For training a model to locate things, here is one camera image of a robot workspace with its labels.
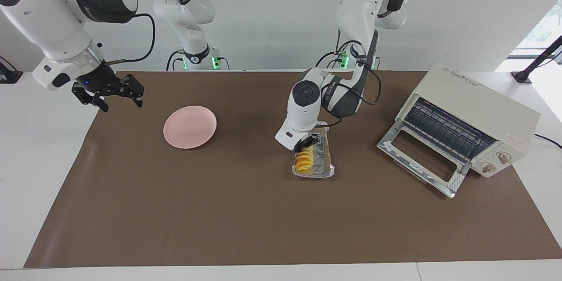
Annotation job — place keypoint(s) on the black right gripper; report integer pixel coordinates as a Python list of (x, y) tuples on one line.
[(99, 81)]

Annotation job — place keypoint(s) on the pink round plate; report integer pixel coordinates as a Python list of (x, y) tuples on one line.
[(189, 127)]

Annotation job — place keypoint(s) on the cream oven knob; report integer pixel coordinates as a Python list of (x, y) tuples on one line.
[(504, 158), (488, 167)]

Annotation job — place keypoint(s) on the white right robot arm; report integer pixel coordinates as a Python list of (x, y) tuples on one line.
[(44, 17)]

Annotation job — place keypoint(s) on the black camera stand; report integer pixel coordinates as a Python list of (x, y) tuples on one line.
[(522, 77)]

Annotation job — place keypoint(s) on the glass oven door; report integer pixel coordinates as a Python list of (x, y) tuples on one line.
[(456, 182)]

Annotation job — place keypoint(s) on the orange food slices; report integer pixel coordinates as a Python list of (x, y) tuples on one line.
[(304, 164)]

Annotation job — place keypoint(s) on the aluminium foil tray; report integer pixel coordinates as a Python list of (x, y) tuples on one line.
[(322, 158)]

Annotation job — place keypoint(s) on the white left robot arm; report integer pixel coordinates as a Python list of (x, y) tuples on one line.
[(303, 109)]

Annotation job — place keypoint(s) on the cream toaster oven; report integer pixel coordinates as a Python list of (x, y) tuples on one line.
[(474, 101)]

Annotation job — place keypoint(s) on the black table clamp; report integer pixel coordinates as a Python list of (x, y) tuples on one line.
[(9, 77)]

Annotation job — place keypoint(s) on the brown table mat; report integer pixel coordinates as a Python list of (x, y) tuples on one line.
[(285, 206)]

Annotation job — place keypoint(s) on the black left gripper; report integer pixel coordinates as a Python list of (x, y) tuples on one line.
[(312, 140)]

